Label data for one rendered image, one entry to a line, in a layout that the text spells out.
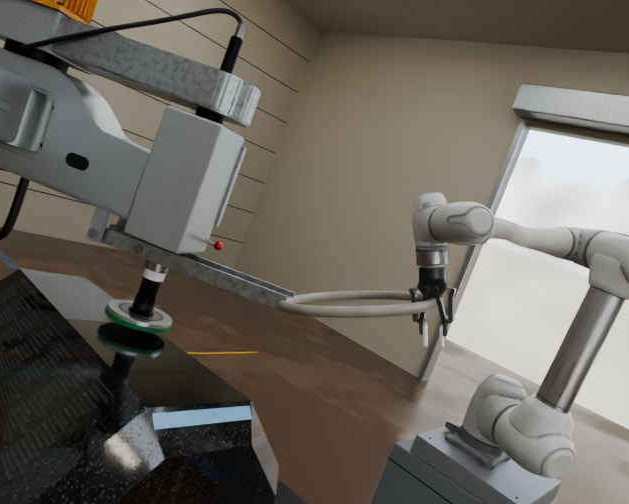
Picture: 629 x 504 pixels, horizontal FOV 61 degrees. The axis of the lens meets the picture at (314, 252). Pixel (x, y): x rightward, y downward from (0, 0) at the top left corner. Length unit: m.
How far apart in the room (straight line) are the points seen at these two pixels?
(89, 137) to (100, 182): 0.15
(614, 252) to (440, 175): 5.13
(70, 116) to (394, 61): 6.24
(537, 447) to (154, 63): 1.61
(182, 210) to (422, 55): 6.16
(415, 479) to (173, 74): 1.50
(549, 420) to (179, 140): 1.37
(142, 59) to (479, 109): 5.43
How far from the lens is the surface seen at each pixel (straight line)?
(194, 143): 1.69
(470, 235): 1.39
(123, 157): 1.80
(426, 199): 1.55
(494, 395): 1.91
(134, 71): 1.83
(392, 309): 1.44
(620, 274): 1.73
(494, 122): 6.71
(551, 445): 1.76
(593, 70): 6.60
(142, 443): 1.39
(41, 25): 2.02
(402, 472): 1.96
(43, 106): 2.09
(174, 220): 1.69
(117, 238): 1.84
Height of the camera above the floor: 1.46
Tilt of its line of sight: 5 degrees down
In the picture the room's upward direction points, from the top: 21 degrees clockwise
